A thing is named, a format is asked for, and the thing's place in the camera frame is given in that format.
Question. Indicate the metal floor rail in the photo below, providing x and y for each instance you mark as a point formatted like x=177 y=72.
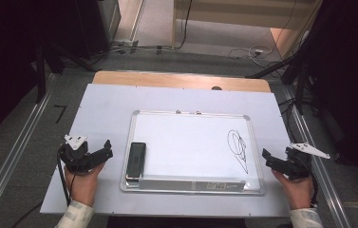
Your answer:
x=15 y=152
x=322 y=177

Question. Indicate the dark curtain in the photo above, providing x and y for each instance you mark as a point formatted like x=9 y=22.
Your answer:
x=350 y=79
x=2 y=63

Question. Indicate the black metal stand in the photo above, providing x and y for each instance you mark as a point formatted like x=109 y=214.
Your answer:
x=41 y=72

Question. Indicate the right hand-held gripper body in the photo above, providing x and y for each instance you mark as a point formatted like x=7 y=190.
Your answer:
x=300 y=158

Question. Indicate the wooden shelf unit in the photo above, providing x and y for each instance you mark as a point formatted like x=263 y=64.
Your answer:
x=246 y=12

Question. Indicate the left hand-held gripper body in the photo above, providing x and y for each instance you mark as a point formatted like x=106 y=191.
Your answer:
x=77 y=155

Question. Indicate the person's left hand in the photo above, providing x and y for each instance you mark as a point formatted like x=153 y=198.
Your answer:
x=83 y=185

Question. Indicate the person's right hand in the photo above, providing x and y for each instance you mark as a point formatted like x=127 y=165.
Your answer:
x=295 y=190

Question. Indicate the silver framed whiteboard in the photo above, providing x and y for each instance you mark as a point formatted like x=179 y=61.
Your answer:
x=195 y=148

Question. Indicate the black tripod stand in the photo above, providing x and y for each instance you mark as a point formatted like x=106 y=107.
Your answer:
x=300 y=76

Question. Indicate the large white table board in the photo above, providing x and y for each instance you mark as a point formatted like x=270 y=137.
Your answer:
x=103 y=107

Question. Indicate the dark cabinet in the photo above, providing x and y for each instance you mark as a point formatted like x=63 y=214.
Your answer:
x=91 y=28

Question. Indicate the wooden table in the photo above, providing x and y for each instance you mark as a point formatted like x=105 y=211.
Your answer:
x=167 y=80

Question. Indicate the black whiteboard eraser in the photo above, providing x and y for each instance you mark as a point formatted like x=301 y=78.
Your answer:
x=136 y=160

